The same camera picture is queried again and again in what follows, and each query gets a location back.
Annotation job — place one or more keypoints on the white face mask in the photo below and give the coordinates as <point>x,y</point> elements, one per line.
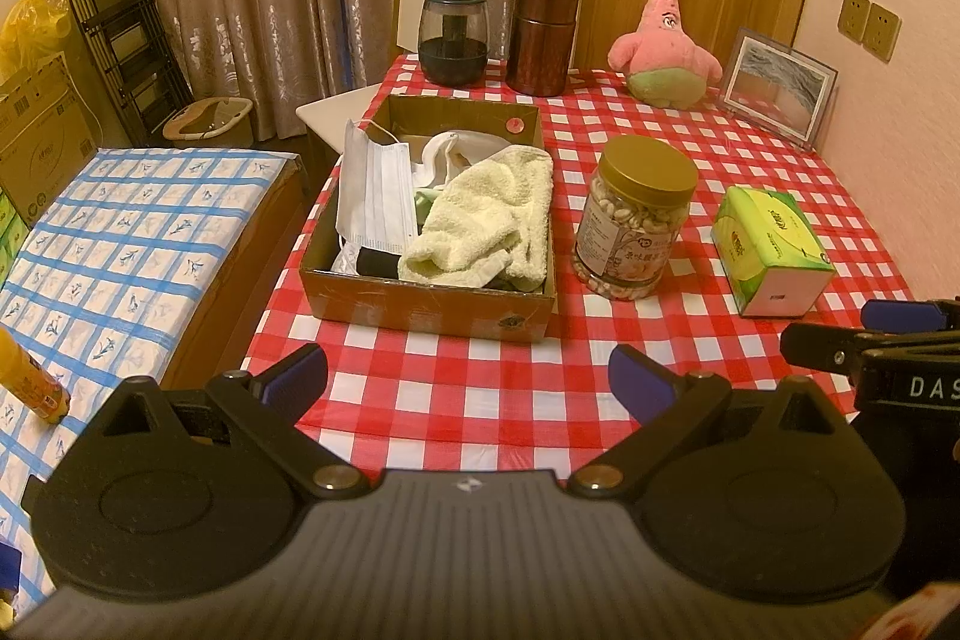
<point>375,190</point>

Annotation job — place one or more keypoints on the beige floor basket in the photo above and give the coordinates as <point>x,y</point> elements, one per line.
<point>206,119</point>

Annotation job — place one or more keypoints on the nut jar with gold lid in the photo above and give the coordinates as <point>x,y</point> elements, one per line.
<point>637,220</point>

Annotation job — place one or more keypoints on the gold wall socket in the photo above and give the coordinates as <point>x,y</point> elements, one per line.
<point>855,16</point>
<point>881,31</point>

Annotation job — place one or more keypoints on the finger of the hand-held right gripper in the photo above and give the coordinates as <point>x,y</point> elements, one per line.
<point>907,315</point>
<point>821,344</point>

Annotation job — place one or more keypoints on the yellow plastic bag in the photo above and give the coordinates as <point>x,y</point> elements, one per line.
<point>30,25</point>

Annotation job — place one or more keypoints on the pink starfish plush toy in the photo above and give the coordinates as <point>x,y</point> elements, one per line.
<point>664,55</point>

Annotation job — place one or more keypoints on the clear picture frame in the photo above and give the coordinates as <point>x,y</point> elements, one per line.
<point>776,85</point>

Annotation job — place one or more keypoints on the printed cardboard carton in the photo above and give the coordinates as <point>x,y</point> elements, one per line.
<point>45,138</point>

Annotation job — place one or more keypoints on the yellow bottle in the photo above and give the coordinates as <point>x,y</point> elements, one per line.
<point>30,377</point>

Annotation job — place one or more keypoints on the pale green cloth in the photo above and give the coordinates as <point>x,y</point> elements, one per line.
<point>424,206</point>

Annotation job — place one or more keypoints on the copper metal canister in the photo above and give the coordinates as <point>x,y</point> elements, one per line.
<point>541,40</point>

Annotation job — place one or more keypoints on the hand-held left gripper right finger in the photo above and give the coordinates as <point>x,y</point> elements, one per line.
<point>637,381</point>

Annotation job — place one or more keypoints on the black round fuzzy pad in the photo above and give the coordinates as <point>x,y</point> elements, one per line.
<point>379,261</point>

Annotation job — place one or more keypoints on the white cloth with dark trim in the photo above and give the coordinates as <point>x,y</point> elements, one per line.
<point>465,149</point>

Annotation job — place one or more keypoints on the glass jar with dark lid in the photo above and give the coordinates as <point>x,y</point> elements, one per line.
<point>452,48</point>

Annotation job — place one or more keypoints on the black folding ladder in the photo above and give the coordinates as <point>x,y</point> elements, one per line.
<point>112,10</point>

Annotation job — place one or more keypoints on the green tissue pack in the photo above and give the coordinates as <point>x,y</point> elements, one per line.
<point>765,235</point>

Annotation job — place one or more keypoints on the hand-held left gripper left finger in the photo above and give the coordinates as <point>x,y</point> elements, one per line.
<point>296,377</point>

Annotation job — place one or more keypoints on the brown cardboard box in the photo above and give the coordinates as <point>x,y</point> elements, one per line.
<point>420,302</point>

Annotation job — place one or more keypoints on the cream terry towel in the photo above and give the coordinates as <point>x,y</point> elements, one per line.
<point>480,212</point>

